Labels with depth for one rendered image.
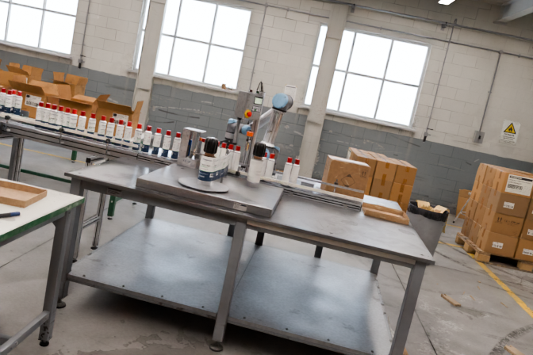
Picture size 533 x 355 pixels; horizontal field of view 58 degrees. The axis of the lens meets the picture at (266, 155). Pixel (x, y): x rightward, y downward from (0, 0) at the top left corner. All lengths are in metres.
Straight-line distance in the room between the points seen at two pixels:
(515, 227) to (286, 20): 5.02
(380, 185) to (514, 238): 1.72
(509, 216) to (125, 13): 7.08
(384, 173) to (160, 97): 4.49
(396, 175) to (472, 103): 2.95
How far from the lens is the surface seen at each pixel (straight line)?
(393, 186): 6.78
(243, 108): 3.46
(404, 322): 2.88
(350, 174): 3.64
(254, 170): 3.16
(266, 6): 8.97
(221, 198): 2.76
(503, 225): 6.53
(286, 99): 3.64
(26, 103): 5.27
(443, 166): 9.24
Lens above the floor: 1.53
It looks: 8 degrees down
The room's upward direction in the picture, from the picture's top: 12 degrees clockwise
